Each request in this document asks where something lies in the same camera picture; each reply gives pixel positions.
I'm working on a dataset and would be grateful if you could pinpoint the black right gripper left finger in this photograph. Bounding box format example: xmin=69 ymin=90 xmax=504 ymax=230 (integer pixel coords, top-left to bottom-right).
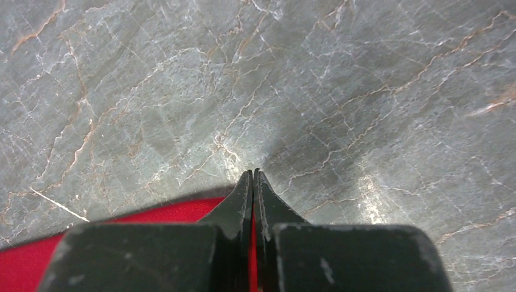
xmin=38 ymin=171 xmax=253 ymax=291

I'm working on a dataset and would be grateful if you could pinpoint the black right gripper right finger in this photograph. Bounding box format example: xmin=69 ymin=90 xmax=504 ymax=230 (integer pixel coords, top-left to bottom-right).
xmin=253 ymin=170 xmax=452 ymax=291

